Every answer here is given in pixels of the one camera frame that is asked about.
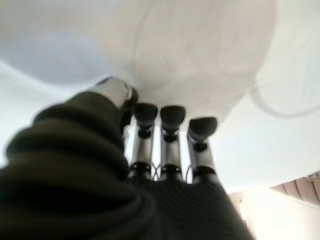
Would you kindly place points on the white duvet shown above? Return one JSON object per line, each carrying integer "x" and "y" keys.
{"x": 187, "y": 50}

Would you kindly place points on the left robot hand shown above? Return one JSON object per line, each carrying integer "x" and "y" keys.
{"x": 87, "y": 187}

